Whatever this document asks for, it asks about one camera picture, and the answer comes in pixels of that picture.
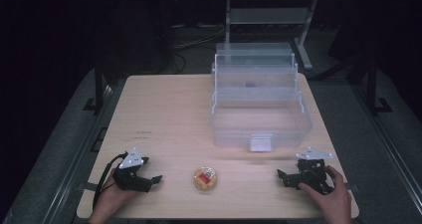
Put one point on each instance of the clear tiered plastic storage box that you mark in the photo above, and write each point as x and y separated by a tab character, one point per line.
260	117

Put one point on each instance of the round clear yellow snack container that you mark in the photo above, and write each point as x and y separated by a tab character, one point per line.
205	179

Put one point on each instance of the person's left hand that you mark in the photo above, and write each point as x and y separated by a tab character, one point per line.
107	202

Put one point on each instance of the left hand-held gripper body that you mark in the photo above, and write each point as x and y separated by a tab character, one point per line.
131	176

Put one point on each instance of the grey metal stand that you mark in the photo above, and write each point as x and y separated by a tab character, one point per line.
268	16

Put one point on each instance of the person's right hand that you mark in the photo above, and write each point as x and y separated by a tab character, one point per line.
335	200

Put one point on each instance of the black frame post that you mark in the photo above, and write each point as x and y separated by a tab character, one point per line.
99	88

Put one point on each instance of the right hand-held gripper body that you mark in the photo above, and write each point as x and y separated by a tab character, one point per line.
312	174

